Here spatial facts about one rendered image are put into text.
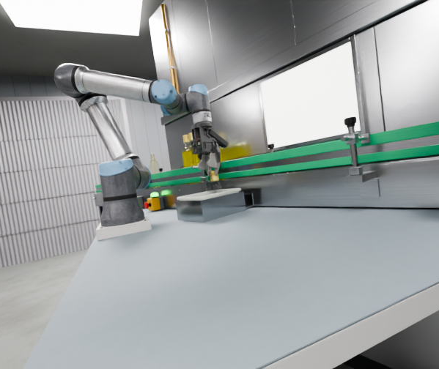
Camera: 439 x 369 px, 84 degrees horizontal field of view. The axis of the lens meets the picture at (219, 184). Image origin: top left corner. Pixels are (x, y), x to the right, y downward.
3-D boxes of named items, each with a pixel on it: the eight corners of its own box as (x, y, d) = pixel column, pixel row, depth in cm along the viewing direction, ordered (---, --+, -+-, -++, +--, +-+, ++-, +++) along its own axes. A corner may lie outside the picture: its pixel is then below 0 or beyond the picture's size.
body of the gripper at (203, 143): (192, 156, 100) (187, 126, 99) (207, 154, 106) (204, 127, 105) (204, 153, 94) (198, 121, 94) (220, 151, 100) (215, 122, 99)
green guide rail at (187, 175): (204, 181, 116) (201, 164, 116) (202, 181, 115) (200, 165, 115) (97, 192, 247) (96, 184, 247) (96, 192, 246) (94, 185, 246)
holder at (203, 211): (254, 207, 104) (252, 189, 103) (204, 222, 86) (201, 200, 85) (226, 206, 117) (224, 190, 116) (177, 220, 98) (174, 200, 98)
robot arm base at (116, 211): (98, 228, 81) (94, 198, 80) (102, 222, 95) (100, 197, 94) (146, 220, 86) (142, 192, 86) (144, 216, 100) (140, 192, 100)
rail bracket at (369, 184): (382, 195, 70) (373, 117, 69) (360, 207, 59) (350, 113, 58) (363, 196, 74) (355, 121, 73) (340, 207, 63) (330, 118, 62)
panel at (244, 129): (368, 133, 87) (358, 36, 86) (365, 133, 85) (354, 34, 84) (209, 164, 155) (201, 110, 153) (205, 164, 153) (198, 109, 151)
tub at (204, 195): (246, 209, 100) (243, 187, 100) (204, 221, 85) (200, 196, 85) (218, 208, 113) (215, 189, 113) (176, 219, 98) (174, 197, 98)
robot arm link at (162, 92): (39, 50, 85) (176, 74, 82) (62, 64, 96) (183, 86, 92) (34, 83, 86) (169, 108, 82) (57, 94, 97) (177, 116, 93)
